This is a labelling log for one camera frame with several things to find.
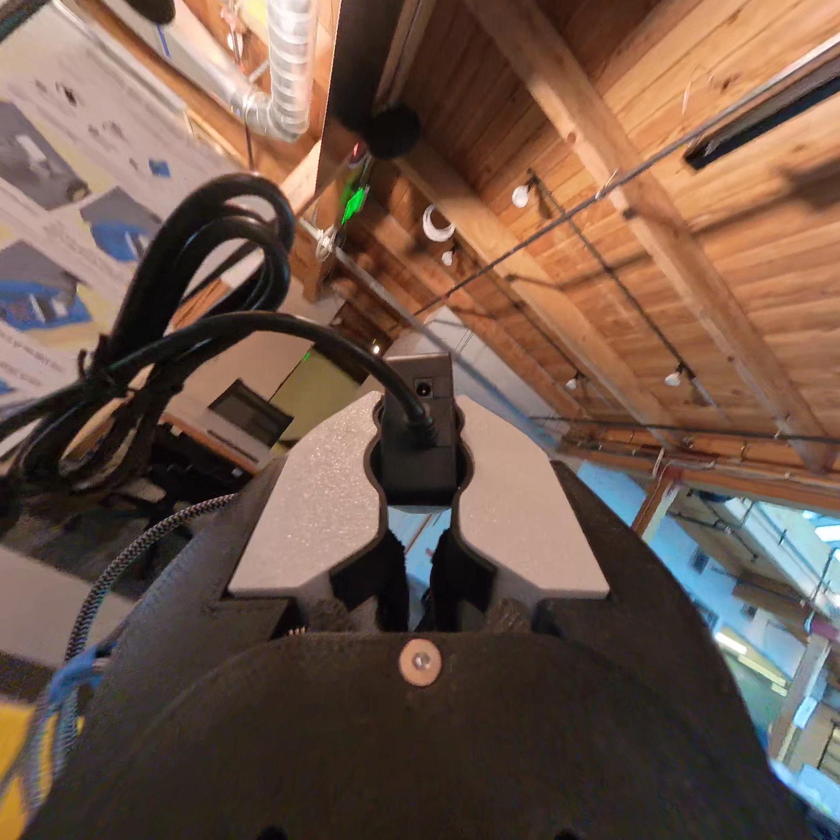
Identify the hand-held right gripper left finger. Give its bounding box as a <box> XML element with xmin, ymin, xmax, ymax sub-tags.
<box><xmin>227</xmin><ymin>390</ymin><xmax>395</xmax><ymax>601</ymax></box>

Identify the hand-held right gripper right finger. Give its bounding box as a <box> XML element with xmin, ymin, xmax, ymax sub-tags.
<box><xmin>451</xmin><ymin>392</ymin><xmax>613</xmax><ymax>601</ymax></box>

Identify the grey braided cable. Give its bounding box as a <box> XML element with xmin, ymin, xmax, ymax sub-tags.
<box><xmin>13</xmin><ymin>495</ymin><xmax>237</xmax><ymax>828</ymax></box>

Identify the black boxy usb hub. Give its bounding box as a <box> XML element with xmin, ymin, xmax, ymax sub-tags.
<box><xmin>381</xmin><ymin>352</ymin><xmax>460</xmax><ymax>508</ymax></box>

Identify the black hub cable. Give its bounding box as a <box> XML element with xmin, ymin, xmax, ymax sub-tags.
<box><xmin>0</xmin><ymin>172</ymin><xmax>439</xmax><ymax>526</ymax></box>

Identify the yellow bin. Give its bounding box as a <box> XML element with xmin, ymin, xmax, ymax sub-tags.
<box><xmin>0</xmin><ymin>701</ymin><xmax>47</xmax><ymax>840</ymax></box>

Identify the black monitor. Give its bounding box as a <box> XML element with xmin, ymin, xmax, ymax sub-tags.
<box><xmin>209</xmin><ymin>379</ymin><xmax>294</xmax><ymax>448</ymax></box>

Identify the black disc on pole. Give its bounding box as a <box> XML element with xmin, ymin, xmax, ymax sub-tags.
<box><xmin>363</xmin><ymin>105</ymin><xmax>422</xmax><ymax>160</ymax></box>

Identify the instruction sheet on wooden board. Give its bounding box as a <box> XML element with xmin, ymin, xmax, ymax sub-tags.
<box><xmin>0</xmin><ymin>39</ymin><xmax>227</xmax><ymax>401</ymax></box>

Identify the white cable coil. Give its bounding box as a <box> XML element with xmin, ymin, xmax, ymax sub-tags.
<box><xmin>422</xmin><ymin>203</ymin><xmax>458</xmax><ymax>244</ymax></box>

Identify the round silver ventilation duct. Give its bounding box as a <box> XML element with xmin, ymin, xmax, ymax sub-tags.
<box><xmin>226</xmin><ymin>0</ymin><xmax>320</xmax><ymax>144</ymax></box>

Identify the black ceiling light rail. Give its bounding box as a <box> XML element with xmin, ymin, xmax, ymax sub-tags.
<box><xmin>682</xmin><ymin>62</ymin><xmax>840</xmax><ymax>173</ymax></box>

